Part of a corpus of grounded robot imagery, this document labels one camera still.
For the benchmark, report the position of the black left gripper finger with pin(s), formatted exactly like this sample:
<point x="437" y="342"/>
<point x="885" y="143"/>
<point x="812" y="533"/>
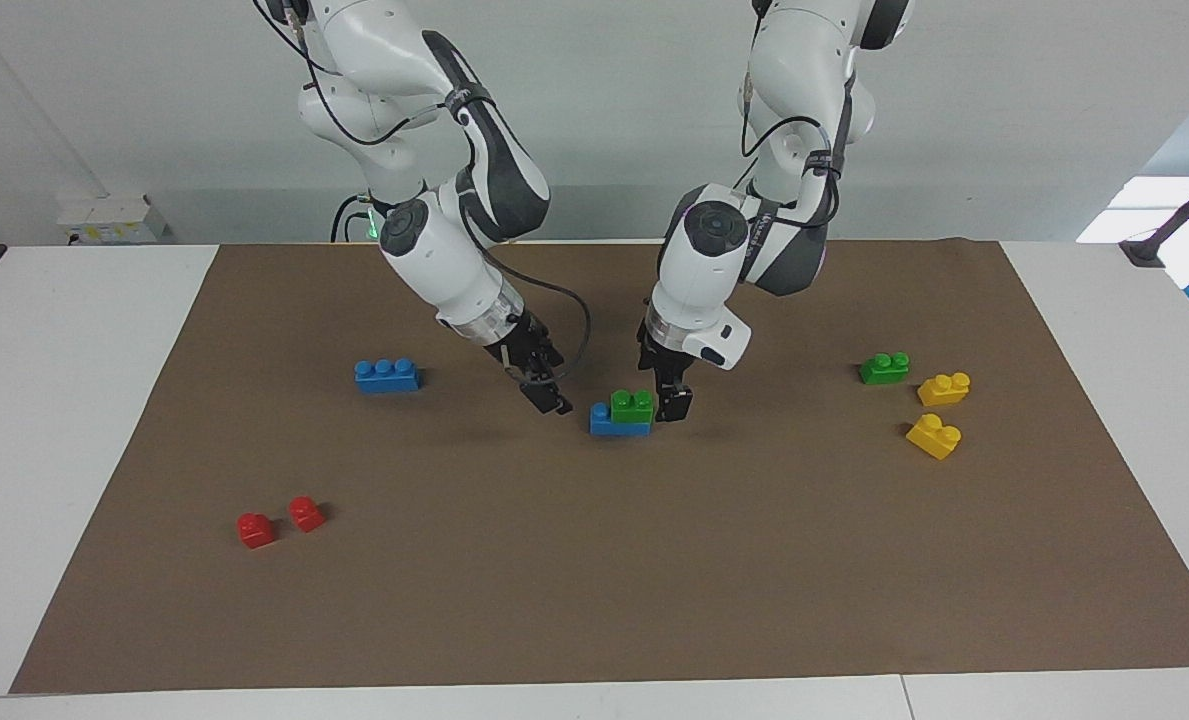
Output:
<point x="684" y="402"/>
<point x="666" y="404"/>

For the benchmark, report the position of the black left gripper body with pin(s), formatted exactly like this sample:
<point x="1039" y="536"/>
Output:
<point x="666" y="365"/>

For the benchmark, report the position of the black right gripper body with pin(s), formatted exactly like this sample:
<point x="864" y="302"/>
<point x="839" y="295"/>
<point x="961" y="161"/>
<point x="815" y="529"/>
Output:
<point x="526" y="350"/>

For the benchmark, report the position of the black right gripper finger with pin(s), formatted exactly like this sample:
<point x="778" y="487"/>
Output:
<point x="536" y="396"/>
<point x="557" y="395"/>

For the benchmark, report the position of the green two-stud toy block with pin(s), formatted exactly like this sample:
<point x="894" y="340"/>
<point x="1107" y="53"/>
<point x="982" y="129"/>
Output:
<point x="634" y="405"/>
<point x="884" y="369"/>

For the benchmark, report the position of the blue three-stud toy block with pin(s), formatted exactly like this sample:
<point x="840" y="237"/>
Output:
<point x="614" y="426"/>
<point x="387" y="376"/>

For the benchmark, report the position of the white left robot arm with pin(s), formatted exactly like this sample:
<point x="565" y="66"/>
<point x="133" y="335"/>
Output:
<point x="714" y="260"/>

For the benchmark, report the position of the yellow two-stud toy block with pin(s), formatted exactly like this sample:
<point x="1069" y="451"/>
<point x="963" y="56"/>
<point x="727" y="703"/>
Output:
<point x="944" y="389"/>
<point x="934" y="436"/>

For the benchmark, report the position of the red one-stud toy block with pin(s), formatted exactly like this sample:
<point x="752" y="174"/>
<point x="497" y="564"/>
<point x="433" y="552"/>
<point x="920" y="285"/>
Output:
<point x="255" y="531"/>
<point x="306" y="514"/>

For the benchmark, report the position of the brown paper table mat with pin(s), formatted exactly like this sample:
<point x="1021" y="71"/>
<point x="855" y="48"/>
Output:
<point x="594" y="580"/>

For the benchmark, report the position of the white wall socket box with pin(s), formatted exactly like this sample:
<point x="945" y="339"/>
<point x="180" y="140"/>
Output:
<point x="112" y="218"/>

